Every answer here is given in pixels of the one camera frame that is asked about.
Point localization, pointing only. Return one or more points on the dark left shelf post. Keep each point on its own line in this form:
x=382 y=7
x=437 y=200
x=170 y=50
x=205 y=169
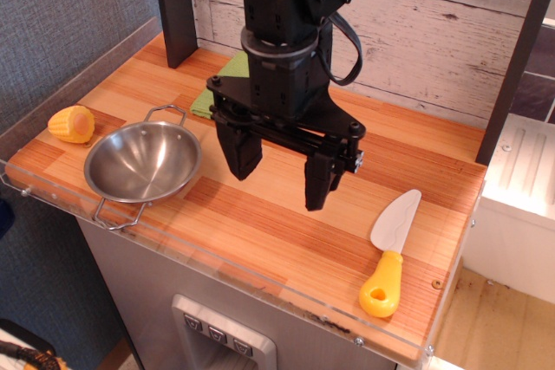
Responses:
x=178 y=24

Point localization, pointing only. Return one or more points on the dark right shelf post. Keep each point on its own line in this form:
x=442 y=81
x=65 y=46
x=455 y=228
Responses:
x=517 y=65

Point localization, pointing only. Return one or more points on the toy knife yellow handle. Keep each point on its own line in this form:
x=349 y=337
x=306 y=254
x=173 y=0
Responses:
x=380 y=295

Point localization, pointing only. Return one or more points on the stainless steel bowl with handles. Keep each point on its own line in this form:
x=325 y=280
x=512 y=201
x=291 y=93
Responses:
x=144 y=162

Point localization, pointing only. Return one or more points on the yellow toy corn cob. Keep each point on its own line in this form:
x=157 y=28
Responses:
x=74 y=124

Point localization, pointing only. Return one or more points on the dark shelf post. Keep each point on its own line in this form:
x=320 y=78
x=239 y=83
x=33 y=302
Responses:
x=178 y=24
x=517 y=65

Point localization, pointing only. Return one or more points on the grey toy fridge cabinet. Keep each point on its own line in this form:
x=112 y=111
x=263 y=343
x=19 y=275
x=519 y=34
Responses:
x=143 y=284

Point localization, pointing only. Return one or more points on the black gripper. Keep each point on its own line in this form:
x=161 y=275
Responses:
x=285 y=99

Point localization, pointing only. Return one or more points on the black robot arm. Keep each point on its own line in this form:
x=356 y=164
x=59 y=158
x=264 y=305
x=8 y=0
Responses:
x=291 y=21

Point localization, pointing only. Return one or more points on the white toy sink unit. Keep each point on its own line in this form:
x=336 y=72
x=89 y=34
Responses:
x=511 y=239

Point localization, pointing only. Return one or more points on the clear acrylic table edge guard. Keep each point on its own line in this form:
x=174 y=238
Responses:
x=288 y=281

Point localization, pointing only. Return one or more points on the yellow object bottom left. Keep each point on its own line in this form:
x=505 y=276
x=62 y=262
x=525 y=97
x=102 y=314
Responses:
x=33 y=359

